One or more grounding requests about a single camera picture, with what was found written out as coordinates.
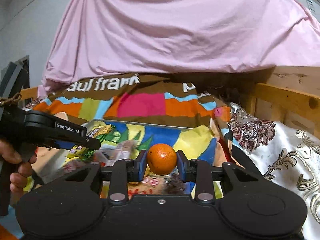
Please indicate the colourful patchwork printed blanket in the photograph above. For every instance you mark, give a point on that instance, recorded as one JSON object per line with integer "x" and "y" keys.
{"x": 142, "y": 105}

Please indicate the person's left hand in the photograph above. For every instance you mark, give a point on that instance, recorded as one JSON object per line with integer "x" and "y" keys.
{"x": 15, "y": 155}

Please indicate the orange fruit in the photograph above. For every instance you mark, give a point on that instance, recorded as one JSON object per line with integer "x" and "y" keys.
{"x": 161, "y": 158}

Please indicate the red white cracker packet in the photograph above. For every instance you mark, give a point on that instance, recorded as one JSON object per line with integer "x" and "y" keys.
{"x": 147, "y": 182}

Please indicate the clear cracker packet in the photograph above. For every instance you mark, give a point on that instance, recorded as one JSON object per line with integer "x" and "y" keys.
{"x": 125, "y": 148}

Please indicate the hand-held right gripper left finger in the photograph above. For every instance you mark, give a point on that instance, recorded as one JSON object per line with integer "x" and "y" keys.
{"x": 143, "y": 166}

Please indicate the grey tray with dinosaur drawing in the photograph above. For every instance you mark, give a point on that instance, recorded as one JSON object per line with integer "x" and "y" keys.
{"x": 195, "y": 140}

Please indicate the white floral satin sheet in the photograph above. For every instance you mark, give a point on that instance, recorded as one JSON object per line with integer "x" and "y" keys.
{"x": 287, "y": 142}

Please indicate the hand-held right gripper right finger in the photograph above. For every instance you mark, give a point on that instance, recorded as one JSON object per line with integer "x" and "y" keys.
{"x": 180, "y": 166}

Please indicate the pink bed sheet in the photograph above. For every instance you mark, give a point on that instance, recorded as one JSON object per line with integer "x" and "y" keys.
{"x": 175, "y": 30}

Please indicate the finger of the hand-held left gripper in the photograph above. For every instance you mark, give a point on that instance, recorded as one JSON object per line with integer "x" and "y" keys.
{"x": 82, "y": 143}

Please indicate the white red snack packet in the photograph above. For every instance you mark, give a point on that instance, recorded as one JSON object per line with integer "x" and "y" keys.
{"x": 73, "y": 170}

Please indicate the yellow green snack packet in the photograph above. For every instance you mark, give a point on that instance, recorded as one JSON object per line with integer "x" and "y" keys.
{"x": 100, "y": 131}

